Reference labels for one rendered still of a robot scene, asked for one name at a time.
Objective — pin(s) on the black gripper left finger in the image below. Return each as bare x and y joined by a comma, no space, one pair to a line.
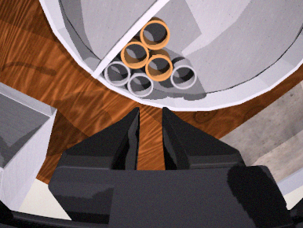
112,147

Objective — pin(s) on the grey metal bushing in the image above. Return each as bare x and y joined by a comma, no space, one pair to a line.
114,78
137,89
186,81

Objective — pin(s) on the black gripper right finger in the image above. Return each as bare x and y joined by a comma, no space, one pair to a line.
194,149

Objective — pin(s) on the white round turntable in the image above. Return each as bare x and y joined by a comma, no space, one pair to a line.
239,48

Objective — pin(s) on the bronze bushing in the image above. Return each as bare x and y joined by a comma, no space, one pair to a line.
134,62
162,74
155,45

